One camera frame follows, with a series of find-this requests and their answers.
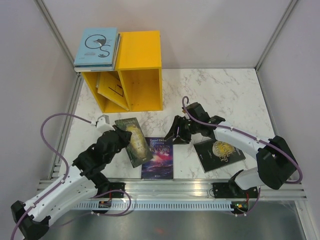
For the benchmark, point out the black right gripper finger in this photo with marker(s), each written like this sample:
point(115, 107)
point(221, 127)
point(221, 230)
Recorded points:
point(181, 140)
point(176, 128)

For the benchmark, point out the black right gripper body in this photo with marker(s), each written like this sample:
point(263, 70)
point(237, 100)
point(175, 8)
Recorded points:
point(190, 128)

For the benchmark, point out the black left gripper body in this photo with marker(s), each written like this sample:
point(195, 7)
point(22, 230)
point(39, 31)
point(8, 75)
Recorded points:
point(122, 141)

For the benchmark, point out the green gold cover book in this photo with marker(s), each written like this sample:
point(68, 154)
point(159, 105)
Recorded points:
point(138, 150)

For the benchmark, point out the purple galaxy cover book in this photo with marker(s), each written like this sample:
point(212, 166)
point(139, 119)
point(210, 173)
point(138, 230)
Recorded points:
point(161, 166)

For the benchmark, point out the black Moon Sixpence book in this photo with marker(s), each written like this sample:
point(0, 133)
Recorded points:
point(214, 154)

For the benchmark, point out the yellow thin book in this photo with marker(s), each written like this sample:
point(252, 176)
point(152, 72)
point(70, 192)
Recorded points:
point(110, 87)

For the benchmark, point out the blue 20000 Leagues book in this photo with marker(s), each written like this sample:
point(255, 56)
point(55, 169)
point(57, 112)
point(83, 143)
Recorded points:
point(115, 55)

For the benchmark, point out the dark Wuthering Heights book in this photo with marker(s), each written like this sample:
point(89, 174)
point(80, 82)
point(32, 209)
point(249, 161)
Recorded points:
point(95, 70)

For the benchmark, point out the light blue Old Man book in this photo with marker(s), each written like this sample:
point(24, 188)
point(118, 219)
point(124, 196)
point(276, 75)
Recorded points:
point(97, 47)

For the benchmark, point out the grey thin book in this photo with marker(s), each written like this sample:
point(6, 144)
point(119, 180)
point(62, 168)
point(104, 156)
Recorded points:
point(98, 80)

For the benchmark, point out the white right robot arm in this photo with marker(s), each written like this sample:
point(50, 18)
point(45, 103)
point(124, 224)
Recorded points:
point(276, 164)

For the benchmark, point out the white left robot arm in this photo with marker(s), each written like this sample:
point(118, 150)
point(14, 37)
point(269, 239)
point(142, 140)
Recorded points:
point(82, 180)

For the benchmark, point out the yellow wooden shelf box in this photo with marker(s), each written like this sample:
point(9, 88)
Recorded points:
point(139, 66)

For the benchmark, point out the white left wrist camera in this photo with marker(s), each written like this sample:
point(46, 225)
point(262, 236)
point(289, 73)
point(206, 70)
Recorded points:
point(103, 123)

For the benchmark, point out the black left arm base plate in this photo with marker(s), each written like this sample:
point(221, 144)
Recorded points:
point(111, 190)

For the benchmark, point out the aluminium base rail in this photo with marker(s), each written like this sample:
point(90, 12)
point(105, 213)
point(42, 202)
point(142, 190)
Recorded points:
point(199, 189)

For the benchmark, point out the aluminium corner post left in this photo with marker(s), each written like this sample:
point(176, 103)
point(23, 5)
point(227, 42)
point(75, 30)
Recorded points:
point(54, 29)

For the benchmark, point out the aluminium corner post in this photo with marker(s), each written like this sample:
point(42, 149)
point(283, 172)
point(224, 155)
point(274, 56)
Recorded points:
point(277, 31)
point(54, 29)

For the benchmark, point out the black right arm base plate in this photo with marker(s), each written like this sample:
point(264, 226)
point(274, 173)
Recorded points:
point(225, 190)

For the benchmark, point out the perforated cable duct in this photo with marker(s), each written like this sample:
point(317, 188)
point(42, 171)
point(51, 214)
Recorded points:
point(147, 205)

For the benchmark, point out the aluminium corner post right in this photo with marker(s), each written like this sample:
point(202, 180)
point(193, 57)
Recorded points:
point(277, 31)

